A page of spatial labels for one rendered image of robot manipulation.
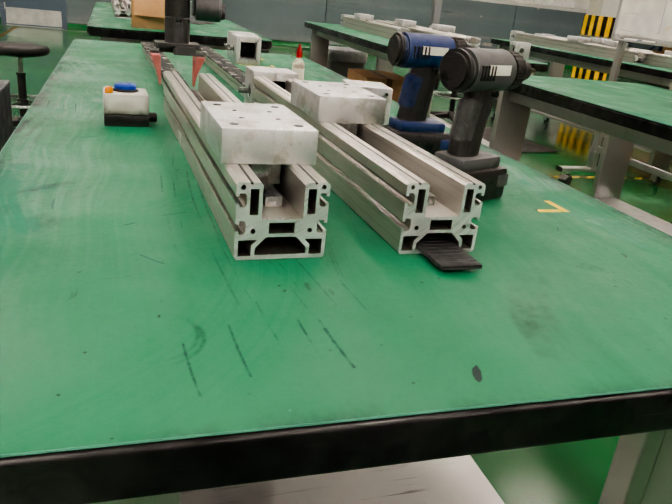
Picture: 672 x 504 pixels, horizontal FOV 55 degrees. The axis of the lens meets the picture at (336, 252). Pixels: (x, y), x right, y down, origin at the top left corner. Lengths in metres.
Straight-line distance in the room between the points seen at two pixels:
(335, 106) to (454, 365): 0.57
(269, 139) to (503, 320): 0.32
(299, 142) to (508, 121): 2.44
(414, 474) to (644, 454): 0.60
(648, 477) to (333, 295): 0.41
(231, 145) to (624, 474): 0.56
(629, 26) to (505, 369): 4.11
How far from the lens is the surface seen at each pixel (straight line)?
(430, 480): 1.31
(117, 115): 1.29
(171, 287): 0.63
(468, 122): 0.97
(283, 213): 0.71
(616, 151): 3.55
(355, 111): 1.03
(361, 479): 1.28
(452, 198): 0.79
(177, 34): 1.62
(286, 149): 0.74
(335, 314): 0.60
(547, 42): 6.36
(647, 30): 4.47
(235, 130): 0.73
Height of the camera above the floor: 1.05
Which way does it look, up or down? 22 degrees down
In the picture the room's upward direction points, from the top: 6 degrees clockwise
